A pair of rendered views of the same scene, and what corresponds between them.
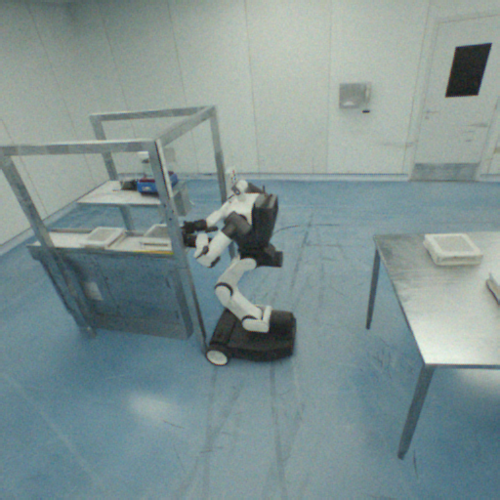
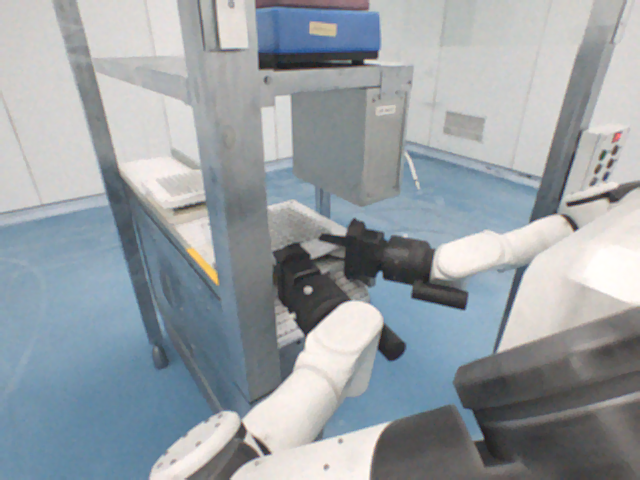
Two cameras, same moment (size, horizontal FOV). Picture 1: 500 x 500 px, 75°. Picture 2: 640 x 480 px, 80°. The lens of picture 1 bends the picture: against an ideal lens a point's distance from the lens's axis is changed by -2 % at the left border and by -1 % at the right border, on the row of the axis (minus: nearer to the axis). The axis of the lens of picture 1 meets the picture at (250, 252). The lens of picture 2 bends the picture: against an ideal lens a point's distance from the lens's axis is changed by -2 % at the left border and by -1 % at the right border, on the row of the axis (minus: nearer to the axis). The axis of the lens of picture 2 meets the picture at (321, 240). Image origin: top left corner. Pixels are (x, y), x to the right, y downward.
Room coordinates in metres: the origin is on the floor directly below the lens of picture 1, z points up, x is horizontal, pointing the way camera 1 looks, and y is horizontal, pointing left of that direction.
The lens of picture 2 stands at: (1.56, 0.11, 1.39)
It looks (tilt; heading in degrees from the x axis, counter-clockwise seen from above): 28 degrees down; 36
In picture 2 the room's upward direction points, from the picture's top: straight up
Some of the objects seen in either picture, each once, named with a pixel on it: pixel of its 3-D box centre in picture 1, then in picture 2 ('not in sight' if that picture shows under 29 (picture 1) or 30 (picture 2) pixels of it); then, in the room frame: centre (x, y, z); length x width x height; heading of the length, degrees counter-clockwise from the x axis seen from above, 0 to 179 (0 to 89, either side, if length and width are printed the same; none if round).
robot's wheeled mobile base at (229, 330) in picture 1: (255, 325); not in sight; (1.91, 0.03, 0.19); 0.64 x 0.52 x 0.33; 73
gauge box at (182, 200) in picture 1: (172, 200); (345, 135); (2.19, 0.50, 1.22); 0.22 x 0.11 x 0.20; 73
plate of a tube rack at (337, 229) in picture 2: (161, 233); (276, 233); (2.09, 0.61, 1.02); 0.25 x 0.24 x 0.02; 162
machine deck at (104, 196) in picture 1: (133, 193); (227, 71); (2.11, 0.74, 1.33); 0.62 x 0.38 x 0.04; 73
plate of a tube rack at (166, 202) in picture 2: (102, 235); (190, 185); (2.25, 1.11, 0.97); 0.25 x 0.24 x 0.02; 162
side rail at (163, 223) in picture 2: (96, 250); (152, 211); (2.11, 1.12, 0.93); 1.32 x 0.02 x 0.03; 73
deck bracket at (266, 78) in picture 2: not in sight; (261, 90); (1.92, 0.46, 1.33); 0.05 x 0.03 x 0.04; 163
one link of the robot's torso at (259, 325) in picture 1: (258, 317); not in sight; (1.90, 0.00, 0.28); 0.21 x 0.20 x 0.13; 73
